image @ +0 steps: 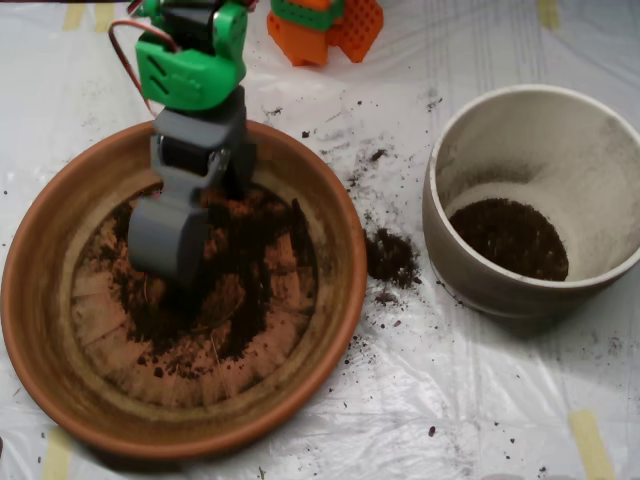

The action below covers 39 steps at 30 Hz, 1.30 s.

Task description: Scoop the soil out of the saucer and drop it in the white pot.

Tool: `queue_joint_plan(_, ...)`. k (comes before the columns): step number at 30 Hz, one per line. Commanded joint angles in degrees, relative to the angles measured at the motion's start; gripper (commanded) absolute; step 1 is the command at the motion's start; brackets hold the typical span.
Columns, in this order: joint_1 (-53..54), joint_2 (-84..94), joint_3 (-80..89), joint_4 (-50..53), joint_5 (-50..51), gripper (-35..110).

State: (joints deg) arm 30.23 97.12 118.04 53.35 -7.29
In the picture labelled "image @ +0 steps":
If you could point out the dark soil heap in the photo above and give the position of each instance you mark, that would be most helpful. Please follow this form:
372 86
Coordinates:
240 260

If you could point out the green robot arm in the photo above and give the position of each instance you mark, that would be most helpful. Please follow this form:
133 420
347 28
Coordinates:
190 70

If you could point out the orange green robot base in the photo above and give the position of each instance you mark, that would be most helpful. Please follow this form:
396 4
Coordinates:
300 45

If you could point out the terracotta clay bowl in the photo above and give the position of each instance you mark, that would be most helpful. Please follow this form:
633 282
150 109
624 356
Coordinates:
40 350

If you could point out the spilled soil pile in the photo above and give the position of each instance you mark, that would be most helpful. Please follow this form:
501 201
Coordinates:
392 257

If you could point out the white ceramic pot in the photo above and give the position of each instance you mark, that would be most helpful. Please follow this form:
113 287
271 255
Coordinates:
500 295

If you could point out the beige masking tape strip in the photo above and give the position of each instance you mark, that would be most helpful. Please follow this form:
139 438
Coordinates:
57 457
548 14
592 445
73 17
104 19

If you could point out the clear plastic cover sheet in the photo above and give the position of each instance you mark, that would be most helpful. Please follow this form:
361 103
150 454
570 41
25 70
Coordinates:
450 375

